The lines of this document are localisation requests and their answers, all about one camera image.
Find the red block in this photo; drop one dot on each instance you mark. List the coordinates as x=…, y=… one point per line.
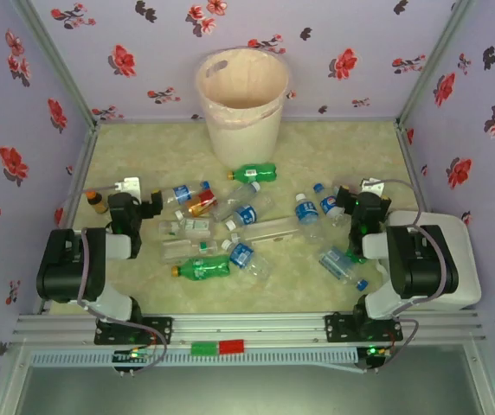
x=232, y=347

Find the red label bottle orange drink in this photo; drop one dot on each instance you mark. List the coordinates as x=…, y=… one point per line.
x=206, y=199

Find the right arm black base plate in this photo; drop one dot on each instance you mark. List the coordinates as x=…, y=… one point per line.
x=338, y=328

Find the translucent pink bin liner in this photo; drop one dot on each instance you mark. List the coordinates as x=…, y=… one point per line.
x=247, y=78

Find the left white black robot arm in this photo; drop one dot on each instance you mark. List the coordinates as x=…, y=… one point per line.
x=66, y=268

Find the aluminium mounting rail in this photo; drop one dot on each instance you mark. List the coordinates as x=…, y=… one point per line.
x=247, y=328

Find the green plastic bottle yellow cap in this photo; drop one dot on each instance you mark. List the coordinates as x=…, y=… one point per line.
x=206, y=267
x=260, y=172

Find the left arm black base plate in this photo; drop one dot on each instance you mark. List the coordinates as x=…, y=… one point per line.
x=161, y=328

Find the grey metal panel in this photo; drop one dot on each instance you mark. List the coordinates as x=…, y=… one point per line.
x=247, y=393

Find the blue label bottle white cap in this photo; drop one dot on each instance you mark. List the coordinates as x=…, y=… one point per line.
x=306, y=212
x=246, y=214
x=241, y=254

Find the clear plastic bottle white cap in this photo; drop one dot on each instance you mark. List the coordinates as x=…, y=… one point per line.
x=236, y=199

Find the white plastic medicine case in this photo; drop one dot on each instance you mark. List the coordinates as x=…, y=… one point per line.
x=464, y=242

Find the small brown bottle orange cap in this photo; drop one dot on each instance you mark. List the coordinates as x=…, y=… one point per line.
x=99, y=205

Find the aluminium table side rail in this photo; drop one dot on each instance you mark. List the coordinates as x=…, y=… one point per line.
x=84, y=160
x=412, y=164

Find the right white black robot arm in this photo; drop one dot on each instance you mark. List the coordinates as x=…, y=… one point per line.
x=420, y=263

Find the clear rectangular bottle green mark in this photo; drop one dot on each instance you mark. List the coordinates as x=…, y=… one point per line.
x=193, y=225
x=178, y=250

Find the long clear rectangular plastic bottle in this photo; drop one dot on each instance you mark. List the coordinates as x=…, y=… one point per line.
x=273, y=231

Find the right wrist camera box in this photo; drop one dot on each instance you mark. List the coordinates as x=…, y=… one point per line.
x=373, y=186

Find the aluminium frame post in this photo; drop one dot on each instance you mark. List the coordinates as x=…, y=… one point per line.
x=433, y=60
x=57, y=60

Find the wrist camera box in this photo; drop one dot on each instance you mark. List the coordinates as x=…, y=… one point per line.
x=128, y=185
x=373, y=186

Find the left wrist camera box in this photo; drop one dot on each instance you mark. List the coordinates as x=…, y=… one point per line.
x=128, y=185

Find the cream plastic waste bin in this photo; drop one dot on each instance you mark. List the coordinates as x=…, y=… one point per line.
x=243, y=142

